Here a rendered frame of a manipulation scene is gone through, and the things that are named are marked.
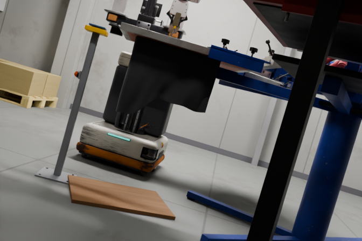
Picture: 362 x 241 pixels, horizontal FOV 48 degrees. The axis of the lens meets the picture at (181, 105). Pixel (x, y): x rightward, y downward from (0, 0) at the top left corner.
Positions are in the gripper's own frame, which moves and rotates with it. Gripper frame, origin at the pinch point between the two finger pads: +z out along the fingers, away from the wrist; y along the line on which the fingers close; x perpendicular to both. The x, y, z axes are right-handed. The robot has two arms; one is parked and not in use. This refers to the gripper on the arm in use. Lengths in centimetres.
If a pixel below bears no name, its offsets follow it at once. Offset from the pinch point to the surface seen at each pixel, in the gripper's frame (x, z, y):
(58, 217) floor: 54, 109, 29
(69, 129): -9, 79, 45
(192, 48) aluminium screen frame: 29.7, 13.0, -11.5
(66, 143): -9, 88, 44
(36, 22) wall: -377, 5, 189
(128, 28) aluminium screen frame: 29.7, 12.5, 23.2
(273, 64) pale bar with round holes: 35, 10, -55
